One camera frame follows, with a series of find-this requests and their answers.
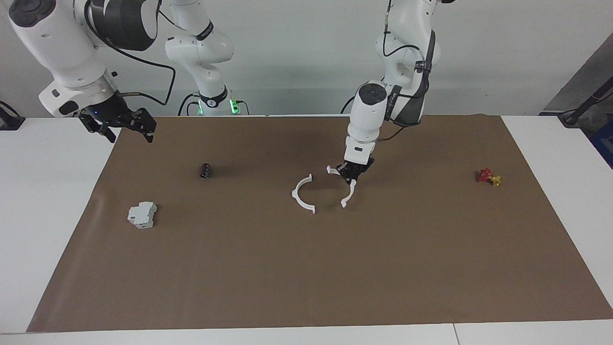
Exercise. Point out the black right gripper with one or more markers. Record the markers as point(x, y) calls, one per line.
point(112, 115)

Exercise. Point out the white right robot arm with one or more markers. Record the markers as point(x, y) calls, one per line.
point(62, 43)

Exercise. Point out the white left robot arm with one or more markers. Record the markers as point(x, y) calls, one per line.
point(366, 115)

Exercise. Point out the black angled stand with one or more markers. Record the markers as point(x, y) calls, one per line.
point(582, 108)

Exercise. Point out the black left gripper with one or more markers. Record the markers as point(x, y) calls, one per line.
point(357, 168)

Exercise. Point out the red handwheel brass valve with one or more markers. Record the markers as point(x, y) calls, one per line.
point(485, 175)

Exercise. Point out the black cylindrical capacitor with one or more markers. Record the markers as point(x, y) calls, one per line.
point(206, 171)

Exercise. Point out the white circuit breaker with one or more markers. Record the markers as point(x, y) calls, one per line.
point(142, 215)

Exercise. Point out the black clamp mount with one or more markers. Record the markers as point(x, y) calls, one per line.
point(9, 120)

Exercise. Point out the brown paper table mat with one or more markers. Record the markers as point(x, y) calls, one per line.
point(306, 268)

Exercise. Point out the blue box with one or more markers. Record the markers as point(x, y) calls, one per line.
point(604, 146)

